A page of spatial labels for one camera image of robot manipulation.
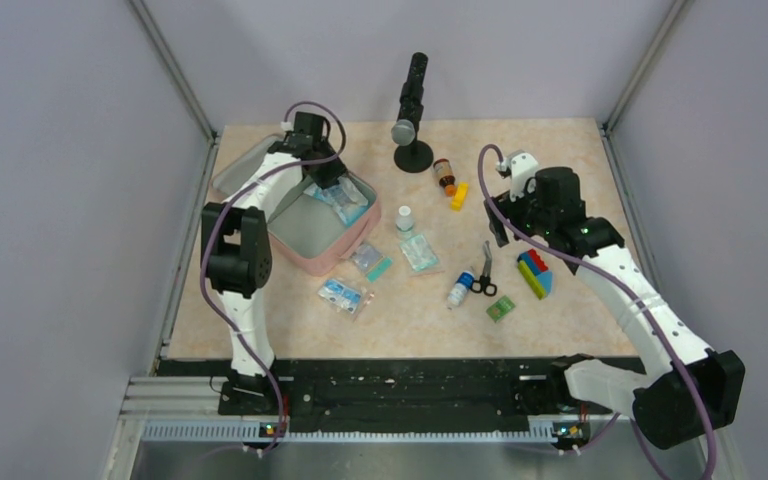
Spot pink medicine kit case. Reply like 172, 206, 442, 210
212, 133, 382, 276

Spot blue white dropper bottle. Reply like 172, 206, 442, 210
446, 269, 475, 309

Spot brown bottle orange cap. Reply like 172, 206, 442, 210
432, 158, 457, 197

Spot green gauze packet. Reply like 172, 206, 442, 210
399, 234, 443, 276

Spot white bottle green label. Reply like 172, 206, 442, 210
395, 205, 416, 240

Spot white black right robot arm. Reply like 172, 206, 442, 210
484, 166, 746, 450

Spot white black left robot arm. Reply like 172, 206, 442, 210
200, 133, 344, 414

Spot yellow plastic block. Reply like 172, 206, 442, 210
450, 182, 469, 211

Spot colourful toy block stack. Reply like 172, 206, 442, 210
517, 249, 554, 300

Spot small green box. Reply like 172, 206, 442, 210
486, 296, 516, 323

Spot black microphone on stand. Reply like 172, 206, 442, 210
391, 52, 433, 173

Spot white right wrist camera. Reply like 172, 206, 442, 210
496, 150, 539, 202

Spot black handled scissors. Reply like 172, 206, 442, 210
471, 241, 497, 297

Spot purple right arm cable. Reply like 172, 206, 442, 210
477, 144, 718, 480

